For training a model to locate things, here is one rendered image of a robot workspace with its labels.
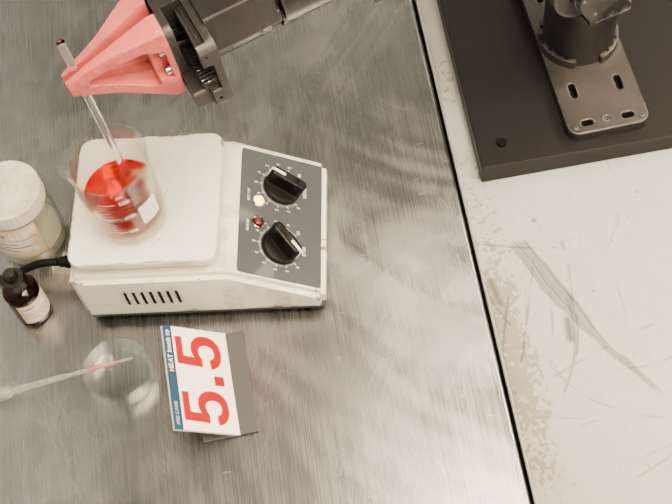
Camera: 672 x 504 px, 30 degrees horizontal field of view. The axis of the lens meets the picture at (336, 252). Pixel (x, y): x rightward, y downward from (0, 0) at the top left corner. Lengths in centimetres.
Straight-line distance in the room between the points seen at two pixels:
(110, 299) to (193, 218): 10
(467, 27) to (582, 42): 12
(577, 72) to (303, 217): 27
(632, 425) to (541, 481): 8
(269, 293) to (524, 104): 28
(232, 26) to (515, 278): 34
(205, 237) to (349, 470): 21
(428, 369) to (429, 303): 6
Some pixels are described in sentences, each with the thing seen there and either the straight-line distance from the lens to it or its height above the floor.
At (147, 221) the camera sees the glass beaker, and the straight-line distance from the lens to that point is 97.
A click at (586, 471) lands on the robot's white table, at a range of 98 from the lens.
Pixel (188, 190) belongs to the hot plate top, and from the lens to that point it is 101.
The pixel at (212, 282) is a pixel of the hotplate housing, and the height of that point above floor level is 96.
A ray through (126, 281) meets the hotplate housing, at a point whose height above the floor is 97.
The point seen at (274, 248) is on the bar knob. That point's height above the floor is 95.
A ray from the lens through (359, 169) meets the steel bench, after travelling 110.
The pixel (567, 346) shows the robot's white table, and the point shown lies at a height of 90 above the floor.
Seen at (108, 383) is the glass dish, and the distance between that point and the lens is 104.
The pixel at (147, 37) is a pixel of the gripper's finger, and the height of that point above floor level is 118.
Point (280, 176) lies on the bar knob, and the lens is 102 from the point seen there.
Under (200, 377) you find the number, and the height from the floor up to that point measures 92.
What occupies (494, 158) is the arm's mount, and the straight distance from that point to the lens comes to 107.
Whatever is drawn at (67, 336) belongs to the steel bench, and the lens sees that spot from 107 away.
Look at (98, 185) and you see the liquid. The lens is 99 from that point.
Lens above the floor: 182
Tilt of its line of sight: 60 degrees down
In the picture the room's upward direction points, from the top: 11 degrees counter-clockwise
